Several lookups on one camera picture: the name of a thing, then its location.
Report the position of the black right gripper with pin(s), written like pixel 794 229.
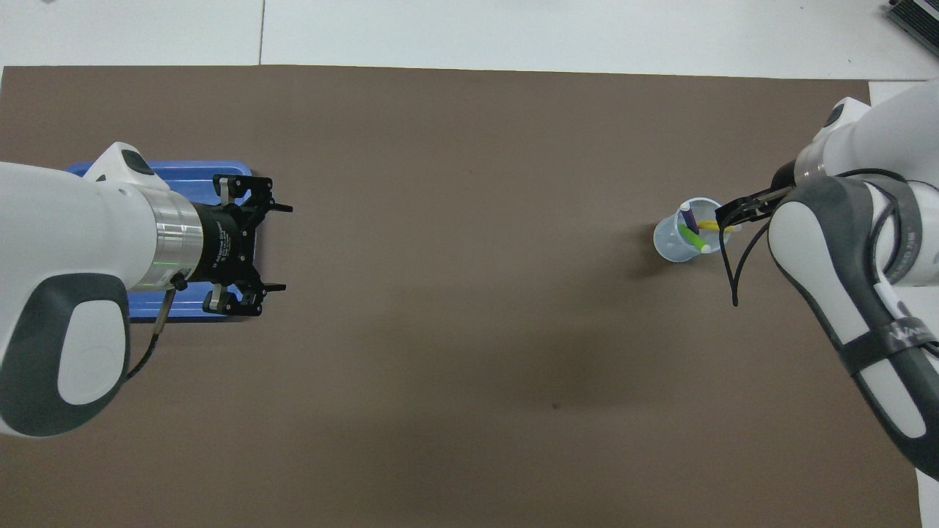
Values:
pixel 785 176

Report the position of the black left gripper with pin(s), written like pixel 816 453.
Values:
pixel 227 246

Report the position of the yellow pen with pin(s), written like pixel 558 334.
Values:
pixel 708 225

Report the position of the purple pen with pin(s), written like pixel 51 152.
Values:
pixel 689 218

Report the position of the green pen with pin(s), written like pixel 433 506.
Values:
pixel 693 238

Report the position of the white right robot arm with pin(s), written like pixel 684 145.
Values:
pixel 843 264

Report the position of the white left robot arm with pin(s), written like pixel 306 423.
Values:
pixel 66 242

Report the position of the blue plastic tray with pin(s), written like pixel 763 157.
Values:
pixel 191 176

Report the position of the clear plastic cup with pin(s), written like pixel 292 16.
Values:
pixel 667 246

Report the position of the brown table mat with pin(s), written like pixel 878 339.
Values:
pixel 455 293

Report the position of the grey ribbed device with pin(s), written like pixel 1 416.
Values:
pixel 917 16

